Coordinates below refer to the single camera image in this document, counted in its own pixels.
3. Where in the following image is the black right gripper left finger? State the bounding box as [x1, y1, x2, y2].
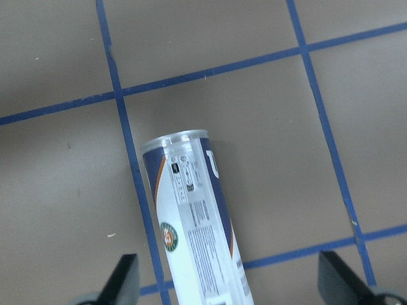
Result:
[71, 254, 140, 304]

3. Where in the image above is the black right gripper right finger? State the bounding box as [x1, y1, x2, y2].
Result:
[317, 251, 406, 304]

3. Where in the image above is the clear tennis ball can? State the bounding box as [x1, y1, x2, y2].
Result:
[141, 130, 254, 304]

